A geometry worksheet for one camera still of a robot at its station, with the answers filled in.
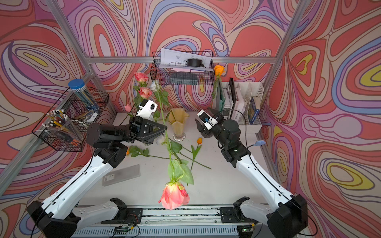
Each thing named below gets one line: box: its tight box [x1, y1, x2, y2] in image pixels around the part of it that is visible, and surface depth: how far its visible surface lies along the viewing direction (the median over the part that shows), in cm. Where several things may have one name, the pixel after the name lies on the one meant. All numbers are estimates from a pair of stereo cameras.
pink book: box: [231, 86, 246, 123], surface depth 93 cm
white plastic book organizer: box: [213, 81, 265, 134], surface depth 100 cm
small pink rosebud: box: [124, 104, 132, 113], surface depth 82 cm
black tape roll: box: [187, 58, 207, 68], surface depth 84 cm
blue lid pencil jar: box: [67, 78, 100, 114], surface depth 75 cm
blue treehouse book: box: [248, 97, 260, 125], surface depth 104 cm
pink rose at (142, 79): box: [132, 71, 150, 90], surface depth 80 cm
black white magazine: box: [227, 77, 237, 120], surface depth 95 cm
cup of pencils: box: [41, 109, 83, 143], surface depth 63 cm
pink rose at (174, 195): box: [154, 80, 194, 210], surface depth 38 cm
